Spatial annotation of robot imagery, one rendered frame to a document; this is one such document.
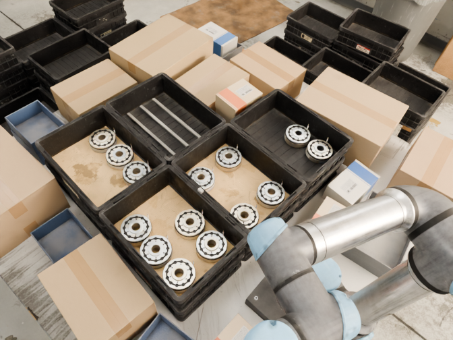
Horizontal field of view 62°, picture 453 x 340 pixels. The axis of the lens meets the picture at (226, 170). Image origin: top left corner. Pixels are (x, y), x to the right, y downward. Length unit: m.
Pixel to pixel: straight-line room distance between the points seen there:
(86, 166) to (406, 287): 1.14
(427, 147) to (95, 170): 1.33
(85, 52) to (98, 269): 1.65
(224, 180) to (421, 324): 1.39
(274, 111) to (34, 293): 1.16
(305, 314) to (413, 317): 1.77
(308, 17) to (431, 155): 1.81
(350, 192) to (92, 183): 0.99
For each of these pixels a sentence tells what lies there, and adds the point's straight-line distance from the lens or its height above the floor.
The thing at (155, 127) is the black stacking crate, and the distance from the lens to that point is 1.61.
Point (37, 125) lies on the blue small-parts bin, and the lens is 1.81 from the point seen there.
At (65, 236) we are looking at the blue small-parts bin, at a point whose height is 0.70.
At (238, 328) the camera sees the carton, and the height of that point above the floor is 0.77.
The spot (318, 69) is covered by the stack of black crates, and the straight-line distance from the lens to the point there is 2.73.
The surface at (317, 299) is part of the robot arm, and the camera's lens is 0.62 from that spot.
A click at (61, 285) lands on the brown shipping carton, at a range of 1.29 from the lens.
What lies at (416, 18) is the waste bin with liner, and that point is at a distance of 3.44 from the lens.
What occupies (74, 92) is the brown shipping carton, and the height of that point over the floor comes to 0.86.
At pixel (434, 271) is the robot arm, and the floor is 1.30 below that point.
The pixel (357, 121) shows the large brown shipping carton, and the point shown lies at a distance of 1.67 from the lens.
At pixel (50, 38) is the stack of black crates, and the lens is 3.01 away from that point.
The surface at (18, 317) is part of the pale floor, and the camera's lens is 2.27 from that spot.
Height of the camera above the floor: 2.01
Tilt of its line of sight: 54 degrees down
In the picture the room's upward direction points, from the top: 6 degrees clockwise
